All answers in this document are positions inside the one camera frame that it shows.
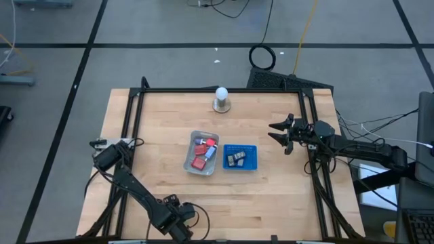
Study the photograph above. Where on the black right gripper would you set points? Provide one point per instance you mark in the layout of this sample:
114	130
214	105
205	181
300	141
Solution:
300	133

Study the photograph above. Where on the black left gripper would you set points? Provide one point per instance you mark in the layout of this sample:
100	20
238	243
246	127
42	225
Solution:
184	211

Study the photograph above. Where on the red bottle white cap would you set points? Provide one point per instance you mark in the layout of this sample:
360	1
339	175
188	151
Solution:
198	163

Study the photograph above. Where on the light blue block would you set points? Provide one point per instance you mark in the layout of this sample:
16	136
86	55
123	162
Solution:
210	152

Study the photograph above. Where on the small red block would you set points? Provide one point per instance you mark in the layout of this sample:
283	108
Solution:
211	142

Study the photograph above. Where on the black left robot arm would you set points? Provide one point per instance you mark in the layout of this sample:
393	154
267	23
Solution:
135	186

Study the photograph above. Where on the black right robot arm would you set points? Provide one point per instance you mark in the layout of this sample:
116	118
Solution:
366	150

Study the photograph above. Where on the blue plastic basket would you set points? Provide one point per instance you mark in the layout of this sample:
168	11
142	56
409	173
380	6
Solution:
251	159

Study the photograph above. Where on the black perforated panel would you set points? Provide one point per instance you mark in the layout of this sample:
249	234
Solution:
271	81

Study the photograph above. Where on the grey plastic bin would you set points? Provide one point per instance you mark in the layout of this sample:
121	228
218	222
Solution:
188	159

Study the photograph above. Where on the white bulb on wooden stand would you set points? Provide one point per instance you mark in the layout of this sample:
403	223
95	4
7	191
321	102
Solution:
222	100

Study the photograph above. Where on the white board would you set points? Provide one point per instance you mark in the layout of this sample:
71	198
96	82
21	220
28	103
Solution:
373	176

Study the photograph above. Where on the grey monitor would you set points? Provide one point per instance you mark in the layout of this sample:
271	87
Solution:
426	135

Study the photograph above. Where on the yellow object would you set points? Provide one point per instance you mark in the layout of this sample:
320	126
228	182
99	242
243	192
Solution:
390	229

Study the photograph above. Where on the black keyboard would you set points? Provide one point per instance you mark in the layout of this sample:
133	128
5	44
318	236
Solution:
422	228

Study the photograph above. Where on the black floor object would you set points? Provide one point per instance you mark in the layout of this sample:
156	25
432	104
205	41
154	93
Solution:
4	117

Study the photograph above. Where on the grey floor base bar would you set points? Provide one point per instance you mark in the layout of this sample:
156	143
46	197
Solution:
44	2
17	80

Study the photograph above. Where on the black aluminium table frame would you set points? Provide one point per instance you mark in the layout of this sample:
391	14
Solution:
190	90

